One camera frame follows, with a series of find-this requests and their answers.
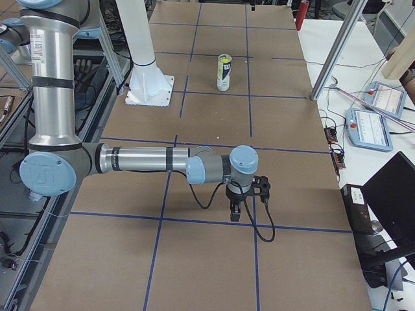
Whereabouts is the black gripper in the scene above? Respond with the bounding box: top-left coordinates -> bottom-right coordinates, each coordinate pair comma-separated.
226,182 -> 253,222

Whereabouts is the second grey robot arm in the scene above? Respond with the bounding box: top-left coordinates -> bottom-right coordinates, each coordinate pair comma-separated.
1,17 -> 30,54

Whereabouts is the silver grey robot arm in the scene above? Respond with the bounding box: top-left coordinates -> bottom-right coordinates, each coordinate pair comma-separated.
19,1 -> 261,222

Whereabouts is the clear tennis ball can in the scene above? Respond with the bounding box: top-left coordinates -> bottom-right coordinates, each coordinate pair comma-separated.
217,54 -> 232,91

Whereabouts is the black computer box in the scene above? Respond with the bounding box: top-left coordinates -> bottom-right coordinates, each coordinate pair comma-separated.
341,184 -> 374,235

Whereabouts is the near teach pendant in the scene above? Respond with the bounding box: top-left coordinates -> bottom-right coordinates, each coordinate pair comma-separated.
346,108 -> 393,152

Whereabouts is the teach pendant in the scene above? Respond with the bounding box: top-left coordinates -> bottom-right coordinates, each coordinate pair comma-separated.
346,108 -> 393,152
364,81 -> 407,118

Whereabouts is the black monitor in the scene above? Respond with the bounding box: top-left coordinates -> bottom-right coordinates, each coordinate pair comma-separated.
359,151 -> 414,271

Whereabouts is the far teach pendant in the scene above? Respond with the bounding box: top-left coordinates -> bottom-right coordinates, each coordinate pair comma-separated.
364,81 -> 407,118

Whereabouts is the red cylinder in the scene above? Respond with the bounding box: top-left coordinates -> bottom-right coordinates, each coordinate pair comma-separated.
295,0 -> 309,31

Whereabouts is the wooden beam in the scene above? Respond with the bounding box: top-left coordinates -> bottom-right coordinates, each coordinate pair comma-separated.
382,29 -> 415,80

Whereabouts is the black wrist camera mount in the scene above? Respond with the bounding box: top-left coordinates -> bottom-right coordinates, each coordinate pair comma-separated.
252,176 -> 271,204

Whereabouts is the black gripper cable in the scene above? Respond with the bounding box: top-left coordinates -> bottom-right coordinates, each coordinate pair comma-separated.
186,171 -> 278,243

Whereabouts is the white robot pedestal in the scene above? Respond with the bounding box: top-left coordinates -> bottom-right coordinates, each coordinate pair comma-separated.
116,0 -> 174,107

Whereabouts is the aluminium frame post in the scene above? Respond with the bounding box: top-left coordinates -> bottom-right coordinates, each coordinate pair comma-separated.
310,0 -> 368,101

